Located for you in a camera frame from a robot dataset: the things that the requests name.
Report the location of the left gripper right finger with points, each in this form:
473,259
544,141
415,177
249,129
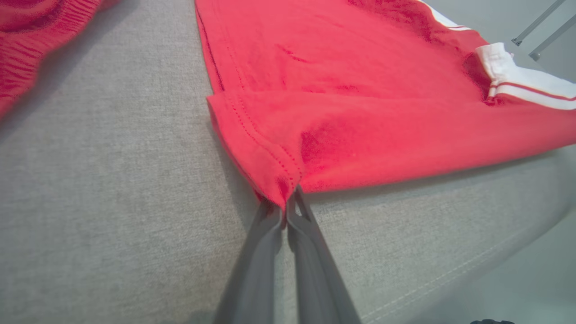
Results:
317,279

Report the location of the grey metal partition post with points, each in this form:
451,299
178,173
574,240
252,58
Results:
546,31

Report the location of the red shorts white stripe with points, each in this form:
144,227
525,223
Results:
31,40

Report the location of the red t-shirt white sleeves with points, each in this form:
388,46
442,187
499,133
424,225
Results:
360,90

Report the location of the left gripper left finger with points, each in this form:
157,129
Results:
256,274

